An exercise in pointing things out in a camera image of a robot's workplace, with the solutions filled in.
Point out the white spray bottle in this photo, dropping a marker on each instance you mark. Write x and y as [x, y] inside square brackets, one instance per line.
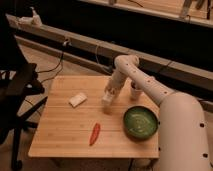
[36, 17]

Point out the long metal rail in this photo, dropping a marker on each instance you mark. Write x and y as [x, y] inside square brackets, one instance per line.
[175, 70]

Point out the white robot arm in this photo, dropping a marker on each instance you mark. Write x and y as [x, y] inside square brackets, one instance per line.
[182, 132]

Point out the green ceramic bowl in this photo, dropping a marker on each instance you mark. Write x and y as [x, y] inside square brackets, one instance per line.
[140, 122]

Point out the white cup with utensils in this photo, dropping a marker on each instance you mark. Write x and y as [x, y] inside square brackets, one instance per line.
[135, 92]

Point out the black office chair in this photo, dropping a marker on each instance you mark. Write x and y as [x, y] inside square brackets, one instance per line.
[18, 79]

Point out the wooden table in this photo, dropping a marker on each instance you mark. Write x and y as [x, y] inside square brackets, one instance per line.
[64, 131]

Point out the white sponge block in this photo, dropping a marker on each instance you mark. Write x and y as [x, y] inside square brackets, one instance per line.
[77, 99]

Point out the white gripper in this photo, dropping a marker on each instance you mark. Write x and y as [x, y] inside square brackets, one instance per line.
[113, 89]

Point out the red chili pepper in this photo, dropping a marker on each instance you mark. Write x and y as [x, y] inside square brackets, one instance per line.
[94, 134]

